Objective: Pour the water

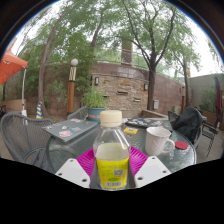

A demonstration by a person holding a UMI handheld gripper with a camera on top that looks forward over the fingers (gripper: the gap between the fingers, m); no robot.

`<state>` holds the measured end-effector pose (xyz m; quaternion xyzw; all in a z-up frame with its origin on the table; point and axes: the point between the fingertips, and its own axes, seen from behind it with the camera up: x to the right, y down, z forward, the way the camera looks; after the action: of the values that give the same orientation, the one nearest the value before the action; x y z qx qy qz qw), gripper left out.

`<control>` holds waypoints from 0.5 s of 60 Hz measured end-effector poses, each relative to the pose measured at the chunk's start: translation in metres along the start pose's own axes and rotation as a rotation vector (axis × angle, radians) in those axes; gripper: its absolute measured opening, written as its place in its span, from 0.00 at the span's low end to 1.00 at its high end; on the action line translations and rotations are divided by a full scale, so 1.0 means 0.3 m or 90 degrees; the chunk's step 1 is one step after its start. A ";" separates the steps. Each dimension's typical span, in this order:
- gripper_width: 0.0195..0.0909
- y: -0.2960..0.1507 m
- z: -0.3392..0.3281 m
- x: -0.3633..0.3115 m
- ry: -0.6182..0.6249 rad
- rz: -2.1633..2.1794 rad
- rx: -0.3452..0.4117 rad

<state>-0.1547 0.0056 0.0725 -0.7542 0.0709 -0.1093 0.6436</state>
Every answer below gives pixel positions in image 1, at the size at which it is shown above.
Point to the black wall lantern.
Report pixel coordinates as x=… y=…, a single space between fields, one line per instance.
x=96 y=81
x=145 y=86

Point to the white ceramic mug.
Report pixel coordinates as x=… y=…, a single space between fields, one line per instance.
x=156 y=141

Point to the leaning brown-trunk tree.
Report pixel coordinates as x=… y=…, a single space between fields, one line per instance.
x=41 y=86

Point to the blue yellow striped cone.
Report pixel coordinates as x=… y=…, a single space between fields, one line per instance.
x=39 y=110

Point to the wooden bench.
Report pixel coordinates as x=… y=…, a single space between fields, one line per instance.
x=13 y=105

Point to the grey laptop with stickers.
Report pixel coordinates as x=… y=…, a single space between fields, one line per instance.
x=68 y=129

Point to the thin-trunk tree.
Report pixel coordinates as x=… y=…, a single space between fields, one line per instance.
x=186 y=83

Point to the folded dark red umbrella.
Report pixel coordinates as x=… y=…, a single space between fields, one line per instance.
x=218 y=100

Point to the grey wall utility box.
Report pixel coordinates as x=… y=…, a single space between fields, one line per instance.
x=156 y=104

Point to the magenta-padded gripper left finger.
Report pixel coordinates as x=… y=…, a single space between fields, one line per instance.
x=75 y=171

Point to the clear bottle with yellow label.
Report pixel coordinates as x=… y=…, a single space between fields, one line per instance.
x=111 y=163

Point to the green plant in blue pot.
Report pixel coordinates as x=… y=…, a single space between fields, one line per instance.
x=95 y=100

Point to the dark forked-trunk tree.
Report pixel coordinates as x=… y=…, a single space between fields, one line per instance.
x=151 y=86

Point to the brown lamp post, globe light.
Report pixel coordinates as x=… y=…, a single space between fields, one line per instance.
x=71 y=93

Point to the black backpack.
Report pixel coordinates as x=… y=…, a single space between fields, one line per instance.
x=188 y=123

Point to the black metal patio chair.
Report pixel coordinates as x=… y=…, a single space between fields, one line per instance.
x=210 y=133

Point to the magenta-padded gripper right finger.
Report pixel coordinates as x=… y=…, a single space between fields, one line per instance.
x=150 y=170

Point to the flat round red coaster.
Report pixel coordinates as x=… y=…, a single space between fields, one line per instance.
x=181 y=145

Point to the orange patio umbrella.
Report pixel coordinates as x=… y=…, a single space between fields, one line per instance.
x=10 y=66

